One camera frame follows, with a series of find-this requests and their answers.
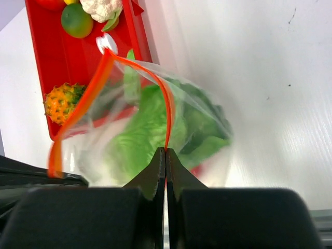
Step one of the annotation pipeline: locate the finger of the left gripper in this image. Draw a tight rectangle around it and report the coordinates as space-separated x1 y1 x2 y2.
1 156 88 208

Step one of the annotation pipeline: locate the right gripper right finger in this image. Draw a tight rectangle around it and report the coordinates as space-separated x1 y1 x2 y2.
165 149 323 248

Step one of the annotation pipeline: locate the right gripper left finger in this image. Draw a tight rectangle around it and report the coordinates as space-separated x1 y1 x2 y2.
1 148 165 248

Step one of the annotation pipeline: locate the red bell pepper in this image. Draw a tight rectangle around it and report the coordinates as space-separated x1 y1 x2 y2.
190 164 204 178

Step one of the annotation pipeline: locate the green lettuce cabbage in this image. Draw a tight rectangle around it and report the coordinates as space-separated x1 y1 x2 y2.
73 62 233 187

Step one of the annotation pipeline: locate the clear zip top bag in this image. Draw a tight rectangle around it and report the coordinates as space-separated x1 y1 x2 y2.
44 34 233 187

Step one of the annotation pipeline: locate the orange pineapple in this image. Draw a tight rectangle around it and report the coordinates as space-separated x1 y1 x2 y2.
43 83 87 126

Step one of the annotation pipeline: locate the red plastic tray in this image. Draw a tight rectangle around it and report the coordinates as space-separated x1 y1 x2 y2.
24 0 154 142

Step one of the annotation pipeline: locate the green lime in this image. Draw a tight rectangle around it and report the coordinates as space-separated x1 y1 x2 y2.
61 3 93 38

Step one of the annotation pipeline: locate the red orange peach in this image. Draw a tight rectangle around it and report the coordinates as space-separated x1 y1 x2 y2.
36 0 66 11

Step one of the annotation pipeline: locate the yellow pepper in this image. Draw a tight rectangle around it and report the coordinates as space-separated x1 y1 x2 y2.
64 0 79 5

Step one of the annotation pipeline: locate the white cauliflower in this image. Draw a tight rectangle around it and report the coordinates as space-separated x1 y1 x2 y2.
80 0 123 32

